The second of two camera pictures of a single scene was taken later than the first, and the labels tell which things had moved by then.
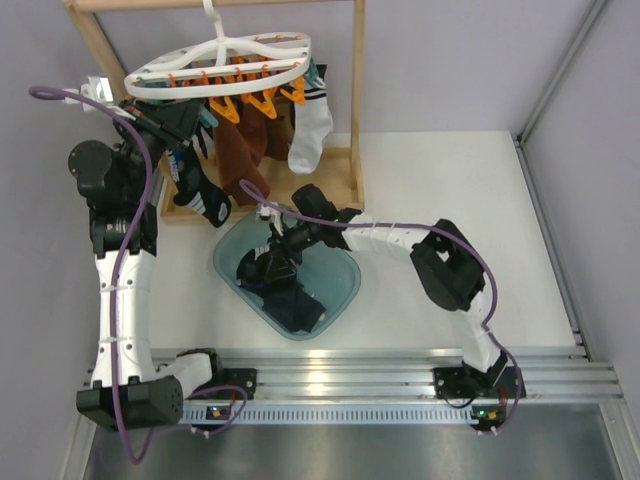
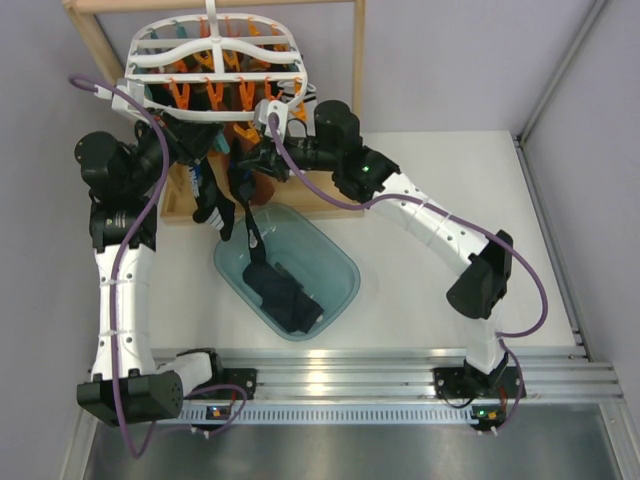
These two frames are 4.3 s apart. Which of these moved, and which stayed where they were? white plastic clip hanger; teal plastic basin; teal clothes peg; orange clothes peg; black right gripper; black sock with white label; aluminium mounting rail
Moved: white plastic clip hanger; black sock with white label; orange clothes peg; teal clothes peg; black right gripper
Stayed: teal plastic basin; aluminium mounting rail
